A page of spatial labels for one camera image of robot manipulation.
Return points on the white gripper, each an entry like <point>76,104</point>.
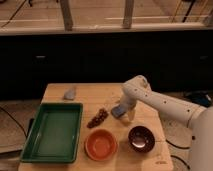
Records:
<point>128,103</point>

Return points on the blue sponge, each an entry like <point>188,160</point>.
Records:
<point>118,111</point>

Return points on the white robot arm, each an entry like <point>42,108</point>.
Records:
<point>195,117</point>

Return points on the green plastic tray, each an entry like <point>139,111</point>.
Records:
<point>54,135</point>

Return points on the dark purple bowl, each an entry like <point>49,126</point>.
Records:
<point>141,139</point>

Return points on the bunch of dark grapes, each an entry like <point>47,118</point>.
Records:
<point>98,118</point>

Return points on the orange bowl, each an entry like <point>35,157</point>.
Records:
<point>100,145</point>

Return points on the grey blue cloth piece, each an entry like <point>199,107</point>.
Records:
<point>70,94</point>

